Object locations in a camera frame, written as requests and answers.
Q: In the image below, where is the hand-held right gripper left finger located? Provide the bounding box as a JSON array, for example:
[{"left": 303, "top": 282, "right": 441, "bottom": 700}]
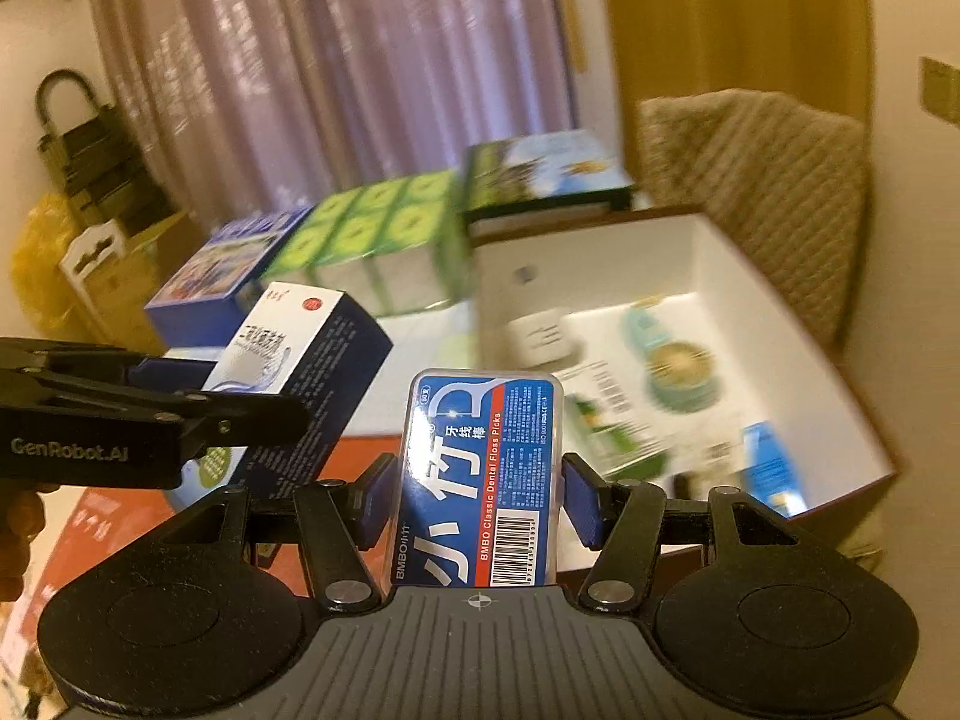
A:
[{"left": 161, "top": 454, "right": 402, "bottom": 613}]

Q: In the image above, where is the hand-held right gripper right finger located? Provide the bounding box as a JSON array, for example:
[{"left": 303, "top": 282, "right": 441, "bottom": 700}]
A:
[{"left": 559, "top": 454, "right": 808, "bottom": 613}]

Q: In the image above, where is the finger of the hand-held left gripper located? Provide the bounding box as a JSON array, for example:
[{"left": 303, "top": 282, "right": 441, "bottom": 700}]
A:
[
  {"left": 0, "top": 337, "right": 215, "bottom": 392},
  {"left": 176, "top": 388, "right": 312, "bottom": 460}
]

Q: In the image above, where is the green white spray carton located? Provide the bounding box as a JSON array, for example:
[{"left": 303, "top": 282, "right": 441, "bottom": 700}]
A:
[{"left": 562, "top": 367, "right": 676, "bottom": 478}]

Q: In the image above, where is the blue white medicine box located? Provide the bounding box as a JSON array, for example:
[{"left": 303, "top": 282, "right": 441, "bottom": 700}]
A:
[{"left": 180, "top": 281, "right": 395, "bottom": 497}]

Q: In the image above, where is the blue floss pick case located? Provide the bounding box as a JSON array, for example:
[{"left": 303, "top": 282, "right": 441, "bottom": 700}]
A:
[{"left": 386, "top": 367, "right": 568, "bottom": 590}]

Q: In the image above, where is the teal handheld mini fan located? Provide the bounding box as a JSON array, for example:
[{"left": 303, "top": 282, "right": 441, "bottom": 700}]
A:
[{"left": 619, "top": 296, "right": 725, "bottom": 414}]

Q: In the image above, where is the white charger plug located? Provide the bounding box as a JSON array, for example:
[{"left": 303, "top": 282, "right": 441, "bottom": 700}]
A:
[{"left": 506, "top": 307, "right": 575, "bottom": 369}]

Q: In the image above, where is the brown cardboard storage box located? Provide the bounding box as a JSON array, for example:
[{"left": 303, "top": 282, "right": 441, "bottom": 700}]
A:
[{"left": 465, "top": 206, "right": 902, "bottom": 580}]

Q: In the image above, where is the person's left hand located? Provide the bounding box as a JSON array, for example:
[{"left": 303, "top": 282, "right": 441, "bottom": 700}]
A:
[{"left": 0, "top": 486, "right": 47, "bottom": 602}]

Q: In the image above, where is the red printed cardboard sheet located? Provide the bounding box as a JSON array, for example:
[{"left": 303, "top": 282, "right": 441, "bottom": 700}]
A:
[{"left": 26, "top": 431, "right": 376, "bottom": 602}]

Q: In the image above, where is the large blue printed box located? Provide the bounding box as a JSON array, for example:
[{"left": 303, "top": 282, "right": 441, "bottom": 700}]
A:
[{"left": 144, "top": 206, "right": 316, "bottom": 354}]

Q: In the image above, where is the brown cardboard carton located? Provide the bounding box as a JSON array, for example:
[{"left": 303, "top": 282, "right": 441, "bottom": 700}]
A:
[{"left": 60, "top": 210, "right": 197, "bottom": 354}]

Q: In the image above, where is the yellow plastic bag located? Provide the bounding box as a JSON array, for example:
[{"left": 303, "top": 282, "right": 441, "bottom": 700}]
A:
[{"left": 9, "top": 195, "right": 84, "bottom": 332}]

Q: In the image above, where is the green tissue pack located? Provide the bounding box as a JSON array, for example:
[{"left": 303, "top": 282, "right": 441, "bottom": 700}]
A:
[{"left": 266, "top": 169, "right": 470, "bottom": 317}]

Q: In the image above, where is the green landscape printed box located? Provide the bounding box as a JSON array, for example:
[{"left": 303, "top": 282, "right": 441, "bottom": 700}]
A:
[{"left": 459, "top": 129, "right": 639, "bottom": 230}]

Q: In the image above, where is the pink sheer curtain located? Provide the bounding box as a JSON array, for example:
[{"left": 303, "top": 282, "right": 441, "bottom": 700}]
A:
[{"left": 82, "top": 0, "right": 579, "bottom": 242}]

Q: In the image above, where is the beige quilted chair cover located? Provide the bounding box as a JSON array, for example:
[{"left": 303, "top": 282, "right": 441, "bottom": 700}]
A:
[{"left": 634, "top": 90, "right": 875, "bottom": 362}]

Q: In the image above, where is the wooden door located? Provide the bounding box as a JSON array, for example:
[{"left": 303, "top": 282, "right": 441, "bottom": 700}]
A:
[{"left": 592, "top": 0, "right": 875, "bottom": 137}]

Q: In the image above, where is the beige wall socket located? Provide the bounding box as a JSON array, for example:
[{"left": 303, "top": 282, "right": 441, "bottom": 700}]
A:
[{"left": 919, "top": 56, "right": 960, "bottom": 125}]

